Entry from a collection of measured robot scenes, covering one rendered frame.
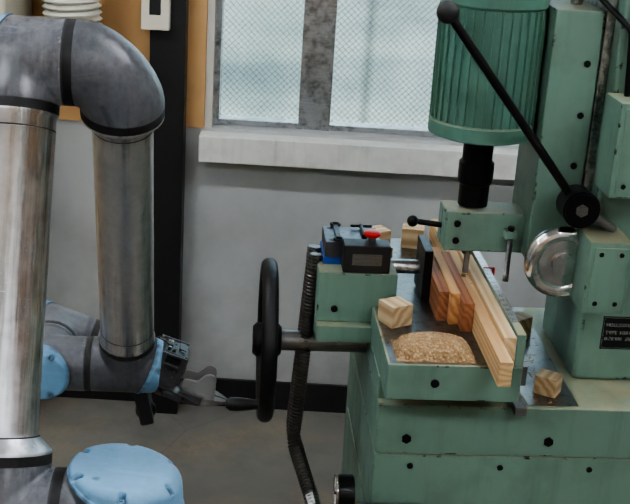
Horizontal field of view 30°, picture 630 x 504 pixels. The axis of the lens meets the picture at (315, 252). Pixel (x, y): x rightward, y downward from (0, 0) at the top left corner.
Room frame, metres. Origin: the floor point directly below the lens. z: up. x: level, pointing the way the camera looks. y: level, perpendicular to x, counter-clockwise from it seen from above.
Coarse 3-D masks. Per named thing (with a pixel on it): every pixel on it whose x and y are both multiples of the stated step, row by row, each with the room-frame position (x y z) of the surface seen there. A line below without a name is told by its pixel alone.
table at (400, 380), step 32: (416, 288) 1.98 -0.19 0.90; (320, 320) 1.88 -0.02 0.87; (416, 320) 1.83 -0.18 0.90; (384, 352) 1.70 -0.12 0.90; (480, 352) 1.72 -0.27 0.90; (384, 384) 1.67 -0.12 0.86; (416, 384) 1.66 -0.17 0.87; (448, 384) 1.66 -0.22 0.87; (480, 384) 1.67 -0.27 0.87; (512, 384) 1.67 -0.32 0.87
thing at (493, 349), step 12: (432, 228) 2.24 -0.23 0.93; (432, 240) 2.23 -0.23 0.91; (456, 252) 2.08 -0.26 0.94; (456, 264) 2.01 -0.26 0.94; (468, 276) 1.95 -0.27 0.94; (480, 300) 1.84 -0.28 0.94; (480, 312) 1.79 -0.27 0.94; (480, 324) 1.75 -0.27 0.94; (492, 324) 1.74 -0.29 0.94; (480, 336) 1.74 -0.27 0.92; (492, 336) 1.69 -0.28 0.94; (480, 348) 1.73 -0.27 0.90; (492, 348) 1.65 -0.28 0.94; (504, 348) 1.65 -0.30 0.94; (492, 360) 1.64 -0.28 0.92; (504, 360) 1.61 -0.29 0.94; (492, 372) 1.64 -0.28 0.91; (504, 372) 1.60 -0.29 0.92; (504, 384) 1.60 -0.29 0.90
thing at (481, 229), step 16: (448, 208) 1.93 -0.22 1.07; (464, 208) 1.93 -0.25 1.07; (480, 208) 1.94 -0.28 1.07; (496, 208) 1.95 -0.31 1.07; (512, 208) 1.95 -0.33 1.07; (448, 224) 1.91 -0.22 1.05; (464, 224) 1.91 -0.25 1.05; (480, 224) 1.91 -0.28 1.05; (496, 224) 1.92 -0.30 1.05; (512, 224) 1.92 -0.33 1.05; (448, 240) 1.91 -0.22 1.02; (464, 240) 1.91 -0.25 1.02; (480, 240) 1.91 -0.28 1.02; (496, 240) 1.92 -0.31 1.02
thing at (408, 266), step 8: (424, 240) 1.97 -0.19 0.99; (424, 248) 1.93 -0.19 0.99; (416, 256) 2.00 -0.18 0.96; (424, 256) 1.92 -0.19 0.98; (432, 256) 1.92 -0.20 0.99; (400, 264) 1.95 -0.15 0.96; (408, 264) 1.95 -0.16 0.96; (416, 264) 1.95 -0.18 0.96; (424, 264) 1.92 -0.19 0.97; (432, 264) 1.92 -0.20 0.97; (400, 272) 1.95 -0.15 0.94; (408, 272) 1.95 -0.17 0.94; (416, 272) 1.95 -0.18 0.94; (424, 272) 1.92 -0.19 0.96; (416, 280) 1.98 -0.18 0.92; (424, 280) 1.92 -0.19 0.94; (424, 288) 1.92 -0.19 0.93; (424, 296) 1.92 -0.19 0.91
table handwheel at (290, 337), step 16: (272, 272) 1.89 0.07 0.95; (272, 288) 1.85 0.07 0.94; (272, 304) 1.82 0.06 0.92; (272, 320) 1.81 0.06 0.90; (256, 336) 1.89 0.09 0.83; (272, 336) 1.79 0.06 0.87; (288, 336) 1.91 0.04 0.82; (256, 352) 1.89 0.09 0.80; (272, 352) 1.78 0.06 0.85; (256, 368) 2.00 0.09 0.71; (272, 368) 1.78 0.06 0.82; (256, 384) 1.97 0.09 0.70; (272, 384) 1.78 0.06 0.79; (272, 400) 1.79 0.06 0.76; (272, 416) 1.84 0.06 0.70
